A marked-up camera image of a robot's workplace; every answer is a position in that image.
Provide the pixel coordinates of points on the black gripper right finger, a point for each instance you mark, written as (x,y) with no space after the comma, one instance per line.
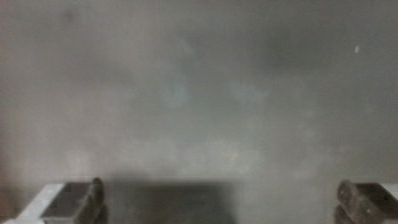
(369,203)

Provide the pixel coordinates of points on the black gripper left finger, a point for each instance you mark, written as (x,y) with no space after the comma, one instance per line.
(67,204)

